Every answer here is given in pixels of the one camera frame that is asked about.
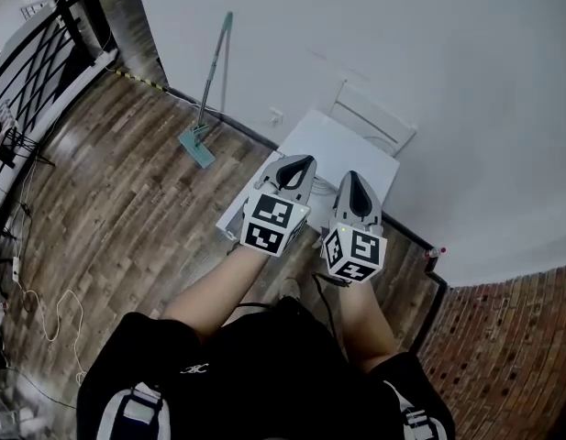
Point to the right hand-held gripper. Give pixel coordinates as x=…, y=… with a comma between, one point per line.
x=353, y=255

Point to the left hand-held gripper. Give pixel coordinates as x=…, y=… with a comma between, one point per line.
x=264, y=227

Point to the white microwave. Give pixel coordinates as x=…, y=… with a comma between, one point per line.
x=347, y=147

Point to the person's right forearm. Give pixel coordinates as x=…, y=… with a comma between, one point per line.
x=372, y=328

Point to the person's left forearm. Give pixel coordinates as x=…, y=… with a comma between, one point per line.
x=209, y=300

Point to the small white table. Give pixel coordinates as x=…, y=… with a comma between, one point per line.
x=315, y=227

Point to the red capped bottle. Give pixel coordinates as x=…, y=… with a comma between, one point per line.
x=433, y=253

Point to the teal flat mop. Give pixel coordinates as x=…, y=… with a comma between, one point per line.
x=195, y=149

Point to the person's shoe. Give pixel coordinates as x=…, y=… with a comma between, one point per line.
x=291, y=288

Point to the person's black shirt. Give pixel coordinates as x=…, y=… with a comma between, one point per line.
x=264, y=383

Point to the black tripod stand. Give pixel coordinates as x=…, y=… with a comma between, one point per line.
x=16, y=147

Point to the black metal railing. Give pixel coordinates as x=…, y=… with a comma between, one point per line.
x=35, y=71

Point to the white power strip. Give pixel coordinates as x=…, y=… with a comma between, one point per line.
x=16, y=269

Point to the white wall socket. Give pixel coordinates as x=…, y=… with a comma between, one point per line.
x=276, y=116

